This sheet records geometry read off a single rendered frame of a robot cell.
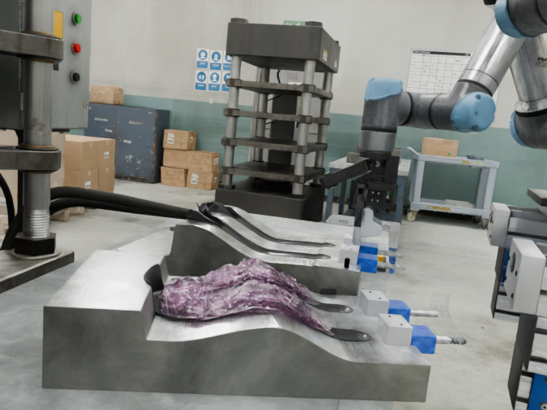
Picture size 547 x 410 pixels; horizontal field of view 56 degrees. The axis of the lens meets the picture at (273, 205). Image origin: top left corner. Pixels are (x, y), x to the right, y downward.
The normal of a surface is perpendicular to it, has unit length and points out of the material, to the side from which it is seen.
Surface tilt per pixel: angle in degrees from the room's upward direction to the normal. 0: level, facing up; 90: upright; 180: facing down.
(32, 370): 0
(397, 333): 90
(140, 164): 90
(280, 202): 90
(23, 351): 0
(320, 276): 90
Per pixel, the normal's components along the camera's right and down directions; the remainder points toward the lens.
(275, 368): 0.09, 0.18
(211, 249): -0.21, 0.14
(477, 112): 0.43, 0.19
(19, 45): 0.65, 0.18
